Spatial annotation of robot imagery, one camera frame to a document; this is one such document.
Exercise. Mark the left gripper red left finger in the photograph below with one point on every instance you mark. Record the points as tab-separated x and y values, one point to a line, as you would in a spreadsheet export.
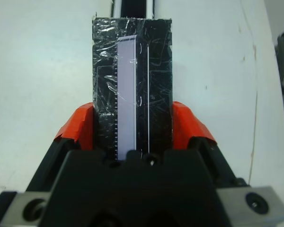
80	127

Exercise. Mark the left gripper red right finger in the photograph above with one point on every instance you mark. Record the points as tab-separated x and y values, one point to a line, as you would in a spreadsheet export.
187	127

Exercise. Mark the black glossy box lid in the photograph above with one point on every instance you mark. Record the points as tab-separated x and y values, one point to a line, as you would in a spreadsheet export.
156	82

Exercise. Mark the white camera box base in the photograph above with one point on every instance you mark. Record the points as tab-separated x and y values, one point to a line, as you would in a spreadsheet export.
117	8

